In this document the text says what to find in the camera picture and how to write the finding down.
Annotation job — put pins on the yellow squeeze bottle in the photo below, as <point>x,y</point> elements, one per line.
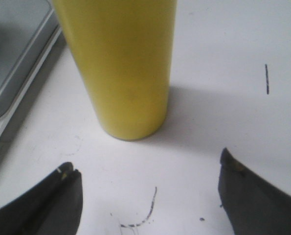
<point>123,50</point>

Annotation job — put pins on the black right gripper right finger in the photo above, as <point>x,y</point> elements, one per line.
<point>253,205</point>

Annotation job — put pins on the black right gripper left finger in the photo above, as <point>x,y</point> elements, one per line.
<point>52,207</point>

